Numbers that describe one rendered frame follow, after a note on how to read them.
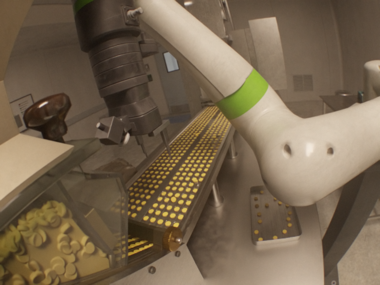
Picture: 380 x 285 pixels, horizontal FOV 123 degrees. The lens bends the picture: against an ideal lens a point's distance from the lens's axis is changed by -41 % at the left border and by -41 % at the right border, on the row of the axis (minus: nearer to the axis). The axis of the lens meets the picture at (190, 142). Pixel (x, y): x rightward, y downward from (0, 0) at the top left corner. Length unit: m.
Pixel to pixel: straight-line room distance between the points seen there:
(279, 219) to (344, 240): 0.50
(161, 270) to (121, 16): 0.32
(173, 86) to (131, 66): 4.86
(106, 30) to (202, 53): 0.17
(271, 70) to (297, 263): 0.88
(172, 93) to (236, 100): 4.84
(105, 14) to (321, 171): 0.31
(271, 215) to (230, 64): 0.38
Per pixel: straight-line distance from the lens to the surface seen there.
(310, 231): 0.48
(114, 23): 0.24
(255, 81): 0.34
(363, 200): 0.74
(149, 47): 0.29
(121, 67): 0.23
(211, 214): 0.52
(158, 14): 0.35
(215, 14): 0.99
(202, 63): 0.32
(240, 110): 0.33
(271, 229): 0.47
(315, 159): 0.22
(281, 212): 0.51
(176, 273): 0.28
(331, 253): 1.01
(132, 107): 0.24
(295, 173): 0.22
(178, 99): 5.12
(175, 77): 5.01
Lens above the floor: 1.19
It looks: 23 degrees down
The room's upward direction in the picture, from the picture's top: 14 degrees counter-clockwise
